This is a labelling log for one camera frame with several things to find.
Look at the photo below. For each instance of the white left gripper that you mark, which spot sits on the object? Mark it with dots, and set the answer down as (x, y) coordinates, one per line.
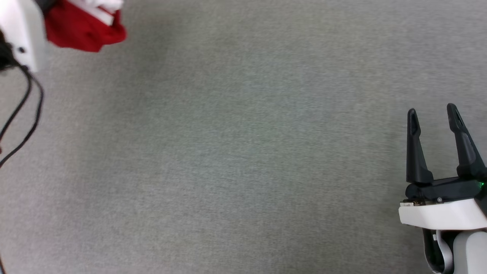
(24, 30)

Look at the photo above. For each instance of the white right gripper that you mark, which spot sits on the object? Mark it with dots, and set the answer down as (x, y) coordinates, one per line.
(445, 213)

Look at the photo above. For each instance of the red and white garment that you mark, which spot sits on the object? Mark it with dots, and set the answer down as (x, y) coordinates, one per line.
(83, 32)

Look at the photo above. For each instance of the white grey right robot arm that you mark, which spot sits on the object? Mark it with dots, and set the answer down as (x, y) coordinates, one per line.
(470, 255)

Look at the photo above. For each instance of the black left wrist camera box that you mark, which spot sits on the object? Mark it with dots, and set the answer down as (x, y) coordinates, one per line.
(5, 53)

